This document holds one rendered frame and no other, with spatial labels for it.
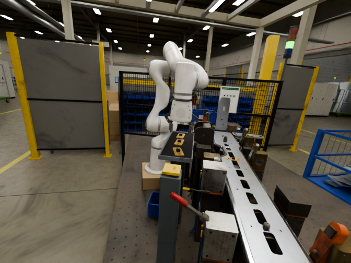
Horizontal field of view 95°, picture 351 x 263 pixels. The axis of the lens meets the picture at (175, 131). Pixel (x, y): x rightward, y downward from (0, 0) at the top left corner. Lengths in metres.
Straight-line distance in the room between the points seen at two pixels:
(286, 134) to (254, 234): 4.20
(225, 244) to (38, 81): 3.34
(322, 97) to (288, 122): 8.70
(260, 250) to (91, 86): 3.05
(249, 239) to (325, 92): 12.93
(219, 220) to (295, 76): 4.16
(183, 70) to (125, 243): 0.84
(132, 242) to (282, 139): 4.25
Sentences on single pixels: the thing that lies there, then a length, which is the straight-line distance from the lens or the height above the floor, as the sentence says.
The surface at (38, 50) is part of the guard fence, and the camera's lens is 3.46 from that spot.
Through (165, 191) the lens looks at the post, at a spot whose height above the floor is 1.09.
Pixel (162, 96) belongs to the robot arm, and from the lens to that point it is 1.14.
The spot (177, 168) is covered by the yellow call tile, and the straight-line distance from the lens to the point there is 0.58.
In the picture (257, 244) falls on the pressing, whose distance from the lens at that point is 0.64.
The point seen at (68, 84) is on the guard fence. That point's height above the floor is 1.31.
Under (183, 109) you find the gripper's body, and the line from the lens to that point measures 0.75.
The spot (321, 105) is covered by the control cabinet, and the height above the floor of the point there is 0.74.
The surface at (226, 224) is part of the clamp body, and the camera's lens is 0.57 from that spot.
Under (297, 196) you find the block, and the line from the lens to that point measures 0.88.
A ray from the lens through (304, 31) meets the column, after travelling 9.09.
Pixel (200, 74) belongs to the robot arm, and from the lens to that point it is 0.77.
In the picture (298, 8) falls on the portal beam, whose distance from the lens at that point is 5.55.
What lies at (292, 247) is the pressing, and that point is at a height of 1.00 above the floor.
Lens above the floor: 1.45
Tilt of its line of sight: 17 degrees down
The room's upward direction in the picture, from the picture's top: 4 degrees clockwise
